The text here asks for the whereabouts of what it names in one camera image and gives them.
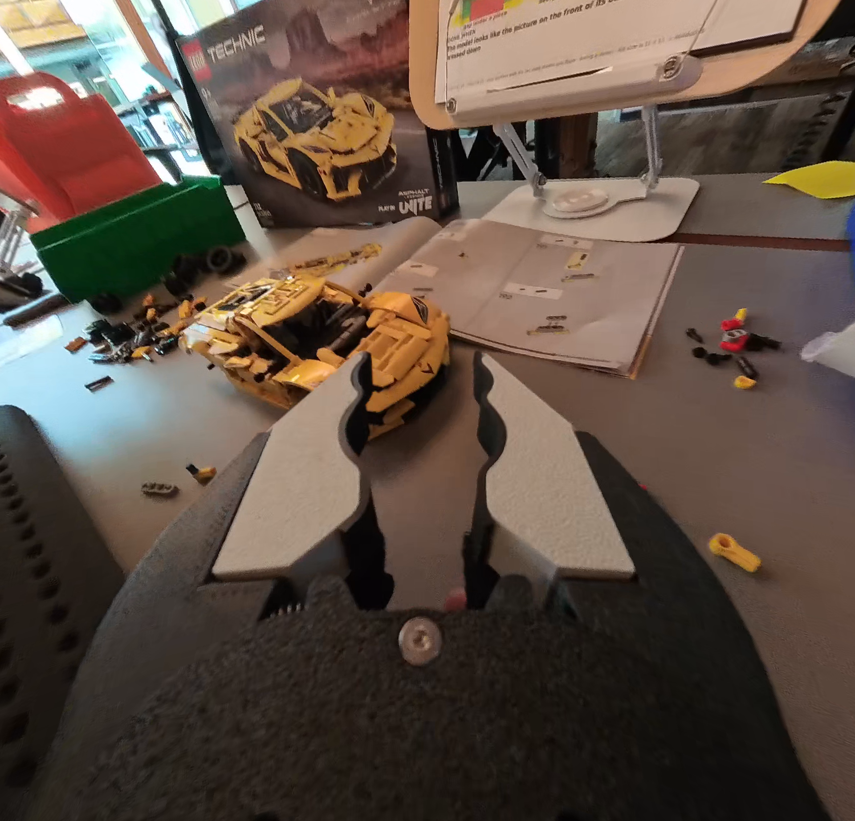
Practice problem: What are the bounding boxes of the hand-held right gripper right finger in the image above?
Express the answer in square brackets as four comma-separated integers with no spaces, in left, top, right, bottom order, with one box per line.
[462,351,635,611]

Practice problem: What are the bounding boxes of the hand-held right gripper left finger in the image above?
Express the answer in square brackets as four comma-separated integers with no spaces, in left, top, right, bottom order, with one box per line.
[212,352,395,610]

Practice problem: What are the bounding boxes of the small brick pieces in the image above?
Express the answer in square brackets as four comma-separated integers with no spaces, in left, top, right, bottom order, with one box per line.
[687,308,782,391]
[638,480,762,573]

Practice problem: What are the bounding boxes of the yellow brick car model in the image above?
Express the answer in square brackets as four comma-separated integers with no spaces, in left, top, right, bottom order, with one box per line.
[179,275,452,443]

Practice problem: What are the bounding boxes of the instruction booklet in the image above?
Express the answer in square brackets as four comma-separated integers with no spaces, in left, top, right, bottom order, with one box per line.
[267,219,685,378]

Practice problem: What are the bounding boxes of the grey desk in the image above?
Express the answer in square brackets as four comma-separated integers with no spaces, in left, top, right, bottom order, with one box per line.
[0,173,855,821]

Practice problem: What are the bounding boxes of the pile of yellow black pieces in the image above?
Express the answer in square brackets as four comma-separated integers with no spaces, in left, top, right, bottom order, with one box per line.
[63,293,201,366]

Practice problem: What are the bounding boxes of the dark perforated panel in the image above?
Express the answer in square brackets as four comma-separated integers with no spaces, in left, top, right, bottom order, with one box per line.
[0,403,128,795]

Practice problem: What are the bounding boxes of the green plastic bin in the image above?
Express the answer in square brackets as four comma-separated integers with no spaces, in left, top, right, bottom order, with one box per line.
[30,175,247,304]

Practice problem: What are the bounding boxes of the printed white paper bag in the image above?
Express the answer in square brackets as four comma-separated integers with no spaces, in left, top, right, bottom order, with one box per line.
[800,323,855,362]

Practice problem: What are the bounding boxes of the brick set box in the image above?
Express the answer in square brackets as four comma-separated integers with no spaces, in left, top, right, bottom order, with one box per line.
[175,0,462,229]

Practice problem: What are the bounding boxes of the red plastic carry case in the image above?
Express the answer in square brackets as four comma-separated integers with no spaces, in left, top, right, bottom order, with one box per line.
[0,72,164,234]

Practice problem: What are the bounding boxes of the printed instruction sheet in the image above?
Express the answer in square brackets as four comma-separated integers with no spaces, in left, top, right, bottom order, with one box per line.
[434,0,822,110]

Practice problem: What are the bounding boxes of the beige rounded board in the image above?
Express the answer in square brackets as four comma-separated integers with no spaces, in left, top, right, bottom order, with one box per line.
[407,0,855,130]

